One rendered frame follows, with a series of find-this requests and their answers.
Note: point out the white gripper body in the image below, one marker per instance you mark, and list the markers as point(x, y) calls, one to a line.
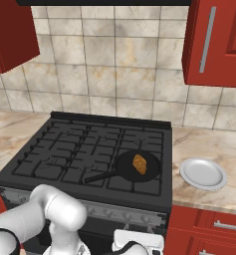
point(139, 236)

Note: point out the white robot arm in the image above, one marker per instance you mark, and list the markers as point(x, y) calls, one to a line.
point(56, 209)

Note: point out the grey stove knob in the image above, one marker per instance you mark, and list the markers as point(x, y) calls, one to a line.
point(89, 210)
point(22, 199)
point(145, 219)
point(108, 212)
point(127, 216)

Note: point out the black frying pan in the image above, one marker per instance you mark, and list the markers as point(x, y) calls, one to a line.
point(136, 174)

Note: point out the brown croissant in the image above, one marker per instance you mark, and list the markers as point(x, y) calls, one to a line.
point(140, 164)

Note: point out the black gas stove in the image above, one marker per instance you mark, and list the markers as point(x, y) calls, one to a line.
point(73, 149)

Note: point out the red base cupboard door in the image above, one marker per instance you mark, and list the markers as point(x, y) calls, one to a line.
point(189, 250)

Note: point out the red drawer front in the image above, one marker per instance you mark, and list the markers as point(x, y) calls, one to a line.
point(205, 232)

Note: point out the grey round plate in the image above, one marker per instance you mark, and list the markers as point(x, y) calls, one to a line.
point(203, 174)

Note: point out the black range hood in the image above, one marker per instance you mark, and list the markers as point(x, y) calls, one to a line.
point(103, 2)

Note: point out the red wall cupboard door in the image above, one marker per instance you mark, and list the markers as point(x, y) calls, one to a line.
point(225, 40)

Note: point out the red wall cupboard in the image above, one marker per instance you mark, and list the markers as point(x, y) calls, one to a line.
point(10, 33)

